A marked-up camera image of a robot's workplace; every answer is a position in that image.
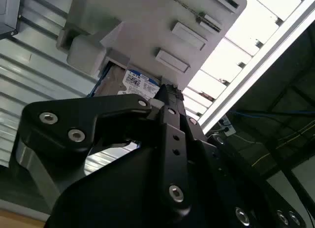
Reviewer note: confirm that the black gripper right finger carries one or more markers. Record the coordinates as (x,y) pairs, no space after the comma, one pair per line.
(197,134)

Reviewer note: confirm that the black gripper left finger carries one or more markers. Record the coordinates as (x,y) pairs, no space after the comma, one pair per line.
(61,119)

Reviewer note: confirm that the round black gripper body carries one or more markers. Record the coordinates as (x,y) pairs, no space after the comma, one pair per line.
(123,193)

